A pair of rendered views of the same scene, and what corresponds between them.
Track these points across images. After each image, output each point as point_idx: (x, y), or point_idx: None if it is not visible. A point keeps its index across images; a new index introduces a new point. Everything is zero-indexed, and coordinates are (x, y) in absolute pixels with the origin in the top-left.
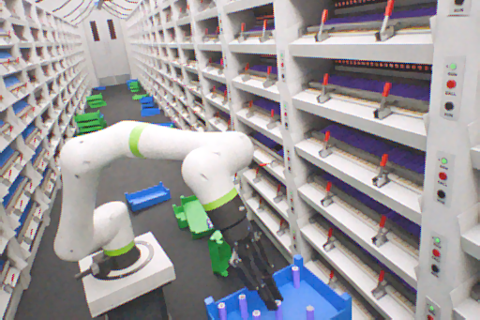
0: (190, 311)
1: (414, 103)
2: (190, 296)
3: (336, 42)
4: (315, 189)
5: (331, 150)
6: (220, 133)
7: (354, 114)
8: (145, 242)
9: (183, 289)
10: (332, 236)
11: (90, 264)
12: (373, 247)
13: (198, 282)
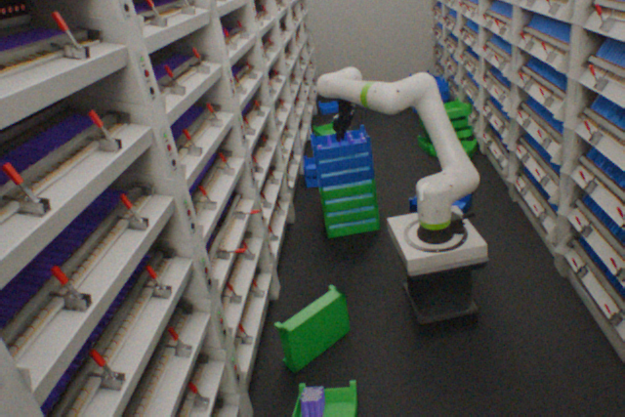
0: (386, 297)
1: (245, 69)
2: (383, 311)
3: (241, 45)
4: None
5: (246, 131)
6: (331, 75)
7: (254, 83)
8: (412, 245)
9: (390, 320)
10: None
11: (470, 236)
12: (272, 151)
13: (371, 323)
